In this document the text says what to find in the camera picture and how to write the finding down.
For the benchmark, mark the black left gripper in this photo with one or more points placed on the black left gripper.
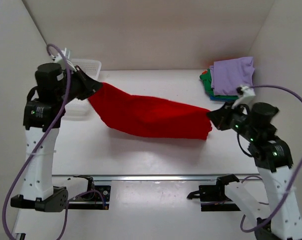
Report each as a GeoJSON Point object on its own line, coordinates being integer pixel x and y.
{"type": "Point", "coordinates": [91, 84]}

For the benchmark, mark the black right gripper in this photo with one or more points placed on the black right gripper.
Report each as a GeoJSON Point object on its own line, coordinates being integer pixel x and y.
{"type": "Point", "coordinates": [218, 117]}

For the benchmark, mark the red t shirt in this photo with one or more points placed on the red t shirt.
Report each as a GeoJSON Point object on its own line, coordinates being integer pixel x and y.
{"type": "Point", "coordinates": [146, 116]}

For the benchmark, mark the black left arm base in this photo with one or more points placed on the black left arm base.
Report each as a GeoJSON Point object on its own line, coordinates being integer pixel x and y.
{"type": "Point", "coordinates": [84, 193]}

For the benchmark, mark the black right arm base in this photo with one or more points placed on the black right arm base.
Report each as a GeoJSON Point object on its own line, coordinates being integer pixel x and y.
{"type": "Point", "coordinates": [212, 196]}

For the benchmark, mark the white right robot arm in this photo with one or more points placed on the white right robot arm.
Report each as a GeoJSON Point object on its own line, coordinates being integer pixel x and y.
{"type": "Point", "coordinates": [274, 162]}

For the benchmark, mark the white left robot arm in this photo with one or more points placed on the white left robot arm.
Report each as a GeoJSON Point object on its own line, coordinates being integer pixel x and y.
{"type": "Point", "coordinates": [44, 109]}

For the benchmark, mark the blue folded t shirt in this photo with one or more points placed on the blue folded t shirt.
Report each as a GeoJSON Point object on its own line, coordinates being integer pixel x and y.
{"type": "Point", "coordinates": [223, 98]}

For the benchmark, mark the white plastic basket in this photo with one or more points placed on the white plastic basket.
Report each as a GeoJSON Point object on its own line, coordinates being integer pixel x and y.
{"type": "Point", "coordinates": [79, 110]}

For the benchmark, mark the green folded t shirt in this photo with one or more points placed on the green folded t shirt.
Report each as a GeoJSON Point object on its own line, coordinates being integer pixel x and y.
{"type": "Point", "coordinates": [207, 81]}

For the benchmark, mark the purple folded t shirt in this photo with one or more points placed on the purple folded t shirt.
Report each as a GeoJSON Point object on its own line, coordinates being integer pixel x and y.
{"type": "Point", "coordinates": [228, 75]}

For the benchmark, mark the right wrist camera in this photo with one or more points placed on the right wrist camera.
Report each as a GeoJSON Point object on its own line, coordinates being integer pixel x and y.
{"type": "Point", "coordinates": [245, 95]}

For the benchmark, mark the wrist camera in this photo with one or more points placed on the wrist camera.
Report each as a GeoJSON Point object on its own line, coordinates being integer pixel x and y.
{"type": "Point", "coordinates": [63, 59]}
{"type": "Point", "coordinates": [245, 95]}

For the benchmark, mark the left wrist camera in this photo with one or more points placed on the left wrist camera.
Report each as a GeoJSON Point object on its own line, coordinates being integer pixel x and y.
{"type": "Point", "coordinates": [63, 59]}

